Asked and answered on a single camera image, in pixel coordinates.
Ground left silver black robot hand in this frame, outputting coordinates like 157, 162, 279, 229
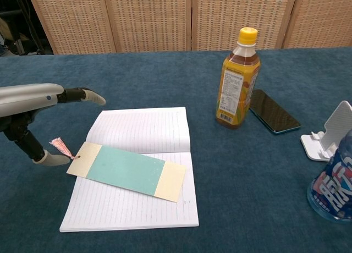
0, 83, 107, 166

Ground blue cream bookmark with tassel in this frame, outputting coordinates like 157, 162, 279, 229
49, 137, 187, 204

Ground black tripod stand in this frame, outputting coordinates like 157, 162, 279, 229
12, 0, 47, 55

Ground woven wooden screen panel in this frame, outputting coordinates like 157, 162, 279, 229
283, 0, 352, 50
26, 0, 116, 55
103, 0, 193, 53
191, 0, 299, 52

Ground dark blue table cloth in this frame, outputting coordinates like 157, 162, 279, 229
0, 46, 352, 253

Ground open white lined notebook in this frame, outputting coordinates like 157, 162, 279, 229
59, 107, 200, 233

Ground yellow capped tea bottle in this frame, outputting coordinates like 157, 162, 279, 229
215, 27, 261, 130

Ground black smartphone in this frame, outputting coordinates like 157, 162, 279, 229
249, 89, 301, 135

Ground white folding phone stand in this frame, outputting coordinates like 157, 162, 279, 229
300, 100, 352, 162

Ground blue capped water bottle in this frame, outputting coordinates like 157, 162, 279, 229
306, 129, 352, 224

